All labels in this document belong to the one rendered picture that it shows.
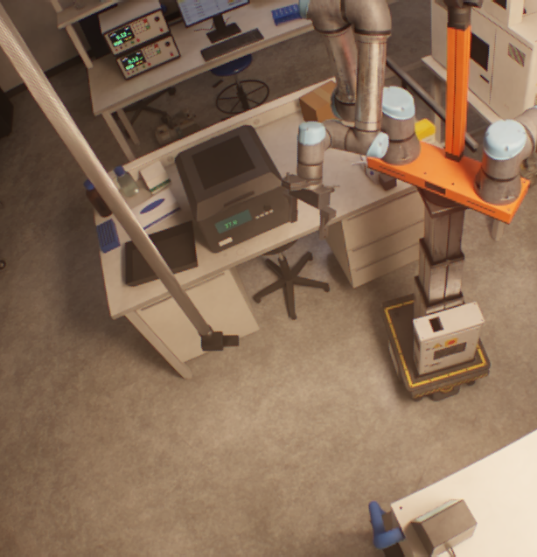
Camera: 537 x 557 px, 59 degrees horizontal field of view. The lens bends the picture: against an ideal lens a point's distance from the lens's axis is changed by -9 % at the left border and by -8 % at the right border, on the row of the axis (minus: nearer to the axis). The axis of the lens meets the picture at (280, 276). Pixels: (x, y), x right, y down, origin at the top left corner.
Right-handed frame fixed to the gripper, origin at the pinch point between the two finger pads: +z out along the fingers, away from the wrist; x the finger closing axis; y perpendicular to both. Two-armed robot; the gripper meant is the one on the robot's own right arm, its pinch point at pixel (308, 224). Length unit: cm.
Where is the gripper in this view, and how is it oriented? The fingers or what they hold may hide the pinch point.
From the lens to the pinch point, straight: 155.7
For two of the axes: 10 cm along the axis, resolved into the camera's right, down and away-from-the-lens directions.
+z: -0.1, 8.2, 5.7
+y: 7.6, -3.6, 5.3
